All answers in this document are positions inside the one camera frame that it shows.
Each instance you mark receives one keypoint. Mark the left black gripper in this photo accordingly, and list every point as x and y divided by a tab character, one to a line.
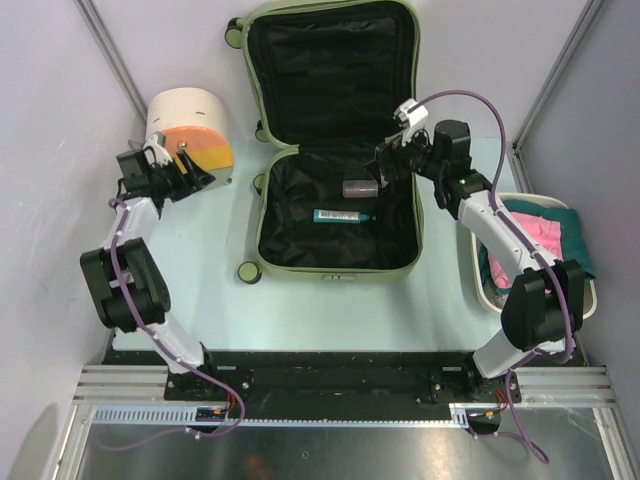
194	178

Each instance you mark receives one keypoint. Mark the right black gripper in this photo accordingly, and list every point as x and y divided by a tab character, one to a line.
386	155

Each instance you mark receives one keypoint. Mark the small clear pink-brown jar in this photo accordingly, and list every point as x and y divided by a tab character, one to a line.
353	189

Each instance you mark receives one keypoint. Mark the round cream drawer cabinet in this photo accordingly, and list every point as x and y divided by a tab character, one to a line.
194	120

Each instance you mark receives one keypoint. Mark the green hard shell suitcase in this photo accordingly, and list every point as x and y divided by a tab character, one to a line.
327	77

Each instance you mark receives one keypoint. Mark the pink cloth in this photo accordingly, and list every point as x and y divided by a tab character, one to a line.
545	232

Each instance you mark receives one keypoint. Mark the dark teal cloth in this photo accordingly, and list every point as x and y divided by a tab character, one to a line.
572	242

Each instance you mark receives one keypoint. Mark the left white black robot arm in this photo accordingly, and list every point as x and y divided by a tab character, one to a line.
126	286

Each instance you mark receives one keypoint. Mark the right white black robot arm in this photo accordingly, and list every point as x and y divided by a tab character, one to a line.
544	307

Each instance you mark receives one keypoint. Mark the light blue table mat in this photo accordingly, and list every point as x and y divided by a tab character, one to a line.
201	241

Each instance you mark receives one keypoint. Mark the teal spray bottle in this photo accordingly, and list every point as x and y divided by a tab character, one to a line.
341	217

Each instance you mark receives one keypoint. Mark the white plastic tray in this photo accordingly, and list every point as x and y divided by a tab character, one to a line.
493	303

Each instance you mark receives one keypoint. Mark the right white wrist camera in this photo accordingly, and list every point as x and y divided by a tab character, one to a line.
411	116

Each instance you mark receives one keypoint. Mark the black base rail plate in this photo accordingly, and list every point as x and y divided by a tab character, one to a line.
346	387

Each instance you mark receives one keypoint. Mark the grey slotted cable duct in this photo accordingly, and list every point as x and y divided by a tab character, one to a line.
200	414

